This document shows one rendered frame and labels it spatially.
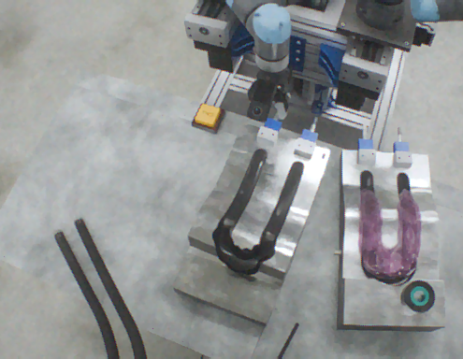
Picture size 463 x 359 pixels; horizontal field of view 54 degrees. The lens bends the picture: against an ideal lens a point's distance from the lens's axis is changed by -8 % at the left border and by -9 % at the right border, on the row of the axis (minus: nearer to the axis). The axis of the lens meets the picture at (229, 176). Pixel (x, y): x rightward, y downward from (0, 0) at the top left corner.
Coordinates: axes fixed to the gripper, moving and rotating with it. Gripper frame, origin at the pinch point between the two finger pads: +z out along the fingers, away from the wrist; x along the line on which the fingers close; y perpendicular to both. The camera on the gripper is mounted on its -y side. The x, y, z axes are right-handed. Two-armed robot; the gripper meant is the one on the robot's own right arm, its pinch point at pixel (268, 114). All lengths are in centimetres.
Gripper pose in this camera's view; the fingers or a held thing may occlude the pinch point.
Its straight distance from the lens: 126.2
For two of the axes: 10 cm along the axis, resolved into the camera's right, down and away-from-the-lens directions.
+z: 0.6, 4.1, 9.1
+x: -9.2, -3.2, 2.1
